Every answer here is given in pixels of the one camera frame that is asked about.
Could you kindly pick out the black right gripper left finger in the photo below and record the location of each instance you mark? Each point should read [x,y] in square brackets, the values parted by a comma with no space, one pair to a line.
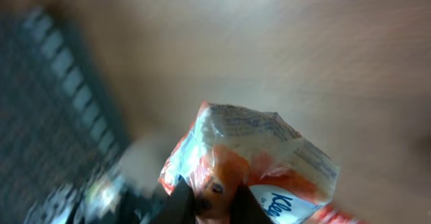
[179,206]

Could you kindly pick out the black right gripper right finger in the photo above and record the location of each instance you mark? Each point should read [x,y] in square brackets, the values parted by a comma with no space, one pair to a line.
[245,209]

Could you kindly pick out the small red-white snack packet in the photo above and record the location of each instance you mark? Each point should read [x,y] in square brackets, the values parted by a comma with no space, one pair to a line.
[228,146]

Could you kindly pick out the red chocolate bar wrapper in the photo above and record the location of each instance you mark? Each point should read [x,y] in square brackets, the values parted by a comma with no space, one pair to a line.
[330,214]

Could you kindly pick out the grey plastic shopping basket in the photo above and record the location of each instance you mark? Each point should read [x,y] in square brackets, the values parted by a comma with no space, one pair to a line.
[59,127]

